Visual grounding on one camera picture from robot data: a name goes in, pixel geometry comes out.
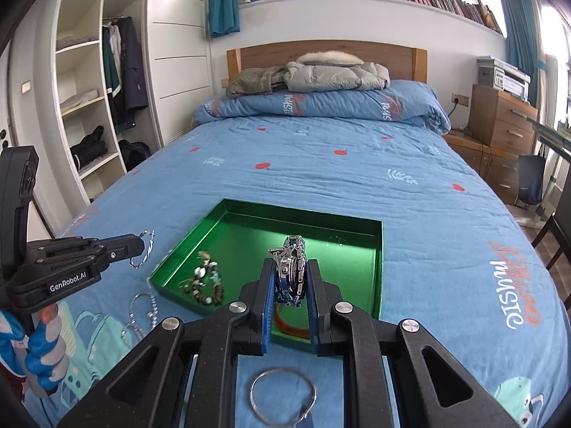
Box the amber bangle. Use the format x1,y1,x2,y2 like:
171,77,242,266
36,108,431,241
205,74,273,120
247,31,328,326
273,305,312,338

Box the dark hanging jacket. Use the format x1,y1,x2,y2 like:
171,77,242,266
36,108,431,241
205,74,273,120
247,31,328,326
117,17,150,130

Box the folded grey clothes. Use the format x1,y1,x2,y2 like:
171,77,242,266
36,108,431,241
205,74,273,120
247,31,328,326
56,33,99,50

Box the black chair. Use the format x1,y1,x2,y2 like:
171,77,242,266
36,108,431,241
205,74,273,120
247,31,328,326
531,212,571,272

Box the silver chain bracelet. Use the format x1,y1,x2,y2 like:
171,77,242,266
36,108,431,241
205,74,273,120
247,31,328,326
120,292,160,345

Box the grey down jacket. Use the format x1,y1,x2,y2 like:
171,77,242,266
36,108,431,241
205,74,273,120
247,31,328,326
283,50,391,94

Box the silver bead necklace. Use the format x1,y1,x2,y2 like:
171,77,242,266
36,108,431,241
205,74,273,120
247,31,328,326
130,230,155,271

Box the white shell bead bracelet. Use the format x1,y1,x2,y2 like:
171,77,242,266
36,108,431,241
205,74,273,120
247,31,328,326
193,250,219,279

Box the short teal curtain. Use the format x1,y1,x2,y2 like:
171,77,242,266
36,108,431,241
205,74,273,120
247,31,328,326
209,0,242,39

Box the green metal tray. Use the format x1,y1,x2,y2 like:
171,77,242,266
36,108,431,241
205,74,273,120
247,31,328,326
147,198,385,344

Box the dark blue bag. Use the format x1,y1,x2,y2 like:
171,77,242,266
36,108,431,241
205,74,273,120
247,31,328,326
517,155,546,207

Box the wooden headboard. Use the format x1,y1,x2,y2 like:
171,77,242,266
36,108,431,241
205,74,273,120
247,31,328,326
227,40,428,87

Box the folded black clothes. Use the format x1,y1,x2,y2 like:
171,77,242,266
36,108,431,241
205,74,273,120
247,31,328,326
70,126,108,170

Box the blue pillow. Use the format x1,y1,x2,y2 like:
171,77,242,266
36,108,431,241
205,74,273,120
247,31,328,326
193,79,451,133

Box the thin silver bangle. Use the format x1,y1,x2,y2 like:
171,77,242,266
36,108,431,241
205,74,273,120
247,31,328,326
249,367,318,427

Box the blue printed bed sheet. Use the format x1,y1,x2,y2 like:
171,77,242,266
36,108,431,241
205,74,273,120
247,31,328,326
54,116,571,428

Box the grey fleece jacket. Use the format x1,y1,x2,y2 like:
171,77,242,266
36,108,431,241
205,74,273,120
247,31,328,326
225,67,288,98

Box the black bag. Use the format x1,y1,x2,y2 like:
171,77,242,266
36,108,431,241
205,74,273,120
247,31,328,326
118,139,152,172

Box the white wardrobe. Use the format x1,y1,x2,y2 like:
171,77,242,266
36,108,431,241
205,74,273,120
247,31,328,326
54,0,215,208

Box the brown bead bracelet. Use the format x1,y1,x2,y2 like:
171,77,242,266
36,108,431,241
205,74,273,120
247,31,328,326
177,274,228,307

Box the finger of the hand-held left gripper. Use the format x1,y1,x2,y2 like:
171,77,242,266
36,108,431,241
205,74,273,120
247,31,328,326
36,237,147,274
27,234,145,255

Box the glass desk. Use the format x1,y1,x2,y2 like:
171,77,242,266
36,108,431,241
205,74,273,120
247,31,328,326
526,116,571,161

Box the white printer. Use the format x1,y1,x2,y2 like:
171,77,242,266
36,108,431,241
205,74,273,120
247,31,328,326
476,56,531,99

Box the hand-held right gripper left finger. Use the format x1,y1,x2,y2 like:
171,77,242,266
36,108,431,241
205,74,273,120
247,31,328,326
58,259,275,428

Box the white door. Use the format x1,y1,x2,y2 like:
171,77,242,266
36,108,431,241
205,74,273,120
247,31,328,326
0,31,56,237

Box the long teal curtain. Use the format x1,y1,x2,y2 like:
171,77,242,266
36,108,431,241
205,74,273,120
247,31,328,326
495,0,547,108

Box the folded white clothes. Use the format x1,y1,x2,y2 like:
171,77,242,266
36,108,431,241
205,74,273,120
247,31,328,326
60,89,99,110

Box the person's left hand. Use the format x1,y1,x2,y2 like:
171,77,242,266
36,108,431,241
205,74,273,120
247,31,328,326
0,305,70,397

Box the wooden nightstand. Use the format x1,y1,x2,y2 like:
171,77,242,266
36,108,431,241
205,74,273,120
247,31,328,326
444,129,520,206

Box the silver blue metal watch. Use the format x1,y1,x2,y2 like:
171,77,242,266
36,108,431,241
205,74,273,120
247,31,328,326
267,234,309,309

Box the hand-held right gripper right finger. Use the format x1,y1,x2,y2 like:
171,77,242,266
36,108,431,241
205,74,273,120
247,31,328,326
307,259,520,428

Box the wooden dresser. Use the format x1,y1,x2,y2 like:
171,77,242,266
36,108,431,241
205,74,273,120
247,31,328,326
468,84,540,154

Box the green white hanging jacket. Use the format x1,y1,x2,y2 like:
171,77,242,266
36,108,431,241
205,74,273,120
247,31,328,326
102,24,128,132

